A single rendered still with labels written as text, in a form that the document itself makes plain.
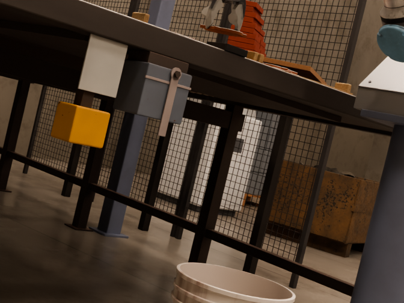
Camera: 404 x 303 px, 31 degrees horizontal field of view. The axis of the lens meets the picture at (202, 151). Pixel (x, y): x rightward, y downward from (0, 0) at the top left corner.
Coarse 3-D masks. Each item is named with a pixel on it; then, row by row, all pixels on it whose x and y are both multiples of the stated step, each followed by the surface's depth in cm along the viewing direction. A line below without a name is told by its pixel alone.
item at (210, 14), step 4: (220, 0) 204; (216, 4) 204; (220, 4) 204; (204, 8) 208; (208, 8) 206; (212, 8) 203; (216, 8) 204; (220, 8) 205; (204, 12) 207; (208, 12) 204; (212, 12) 203; (216, 12) 204; (208, 16) 203; (212, 16) 204; (208, 20) 204; (212, 20) 204; (208, 24) 204
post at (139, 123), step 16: (160, 0) 407; (160, 16) 408; (128, 112) 413; (128, 128) 411; (144, 128) 415; (128, 144) 409; (128, 160) 411; (112, 176) 414; (128, 176) 413; (128, 192) 415; (112, 208) 410; (112, 224) 412
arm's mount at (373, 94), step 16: (384, 64) 210; (400, 64) 207; (368, 80) 205; (384, 80) 202; (400, 80) 200; (368, 96) 202; (384, 96) 199; (400, 96) 196; (384, 112) 198; (400, 112) 195
